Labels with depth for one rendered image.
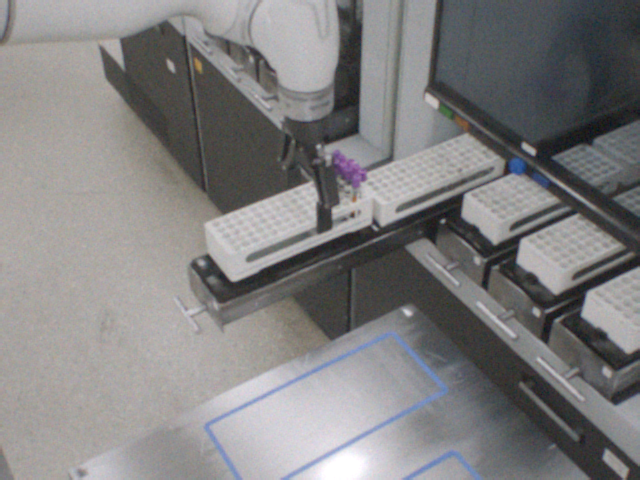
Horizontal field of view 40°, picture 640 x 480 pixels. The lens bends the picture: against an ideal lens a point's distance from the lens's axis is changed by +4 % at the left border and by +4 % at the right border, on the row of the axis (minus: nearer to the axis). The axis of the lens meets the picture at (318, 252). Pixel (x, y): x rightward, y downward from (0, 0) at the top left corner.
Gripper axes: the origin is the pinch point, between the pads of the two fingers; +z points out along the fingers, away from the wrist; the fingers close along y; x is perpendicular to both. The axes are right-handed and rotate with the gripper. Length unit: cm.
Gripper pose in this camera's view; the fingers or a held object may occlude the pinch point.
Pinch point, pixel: (308, 205)
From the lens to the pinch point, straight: 155.8
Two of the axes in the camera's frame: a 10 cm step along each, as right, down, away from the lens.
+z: 0.1, 7.4, 6.7
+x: 8.5, -3.6, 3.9
